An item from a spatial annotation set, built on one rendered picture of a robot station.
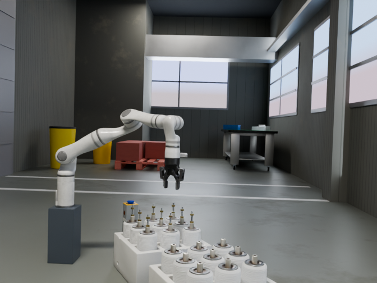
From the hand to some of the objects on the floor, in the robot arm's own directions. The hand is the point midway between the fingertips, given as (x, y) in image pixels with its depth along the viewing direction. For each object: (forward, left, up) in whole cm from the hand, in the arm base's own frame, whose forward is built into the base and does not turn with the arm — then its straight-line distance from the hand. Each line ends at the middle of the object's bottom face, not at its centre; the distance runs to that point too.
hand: (171, 186), depth 196 cm
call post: (-26, +33, -47) cm, 63 cm away
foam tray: (-6, +10, -47) cm, 48 cm away
